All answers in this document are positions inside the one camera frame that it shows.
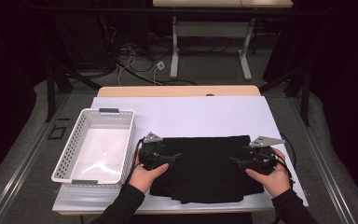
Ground desk with white legs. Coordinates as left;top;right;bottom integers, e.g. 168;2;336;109
152;0;295;81

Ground black curtain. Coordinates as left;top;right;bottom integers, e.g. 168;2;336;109
0;0;49;190
262;0;358;208

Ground thick black floor cable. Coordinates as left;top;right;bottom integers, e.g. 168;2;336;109
113;61;199;87

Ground white perforated plastic basket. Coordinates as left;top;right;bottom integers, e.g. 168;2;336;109
50;107;136;189

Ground black sleeveless shirt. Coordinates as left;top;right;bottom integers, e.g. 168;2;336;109
148;134;266;205

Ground person's right hand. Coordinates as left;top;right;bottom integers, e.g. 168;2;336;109
245;147;292;199

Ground black metal stand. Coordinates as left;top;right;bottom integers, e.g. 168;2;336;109
258;63;311;127
45;60;103;123

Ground metal floor rail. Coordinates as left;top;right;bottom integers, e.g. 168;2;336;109
0;92;73;224
287;96;355;224

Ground person's left hand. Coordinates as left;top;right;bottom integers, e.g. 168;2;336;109
128;155;170;194

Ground person's dark clothing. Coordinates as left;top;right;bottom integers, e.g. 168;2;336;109
130;213;255;224

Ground white floor cable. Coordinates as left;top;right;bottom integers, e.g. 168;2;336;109
117;55;138;87

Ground left hand-held gripper cable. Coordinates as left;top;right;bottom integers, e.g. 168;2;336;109
122;136;147;188

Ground black horizontal metal bar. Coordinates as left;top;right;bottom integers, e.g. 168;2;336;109
21;6;327;17

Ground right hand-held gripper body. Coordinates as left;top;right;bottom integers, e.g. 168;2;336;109
243;135;286;175

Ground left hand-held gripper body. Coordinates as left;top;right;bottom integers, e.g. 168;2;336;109
138;132;172;172

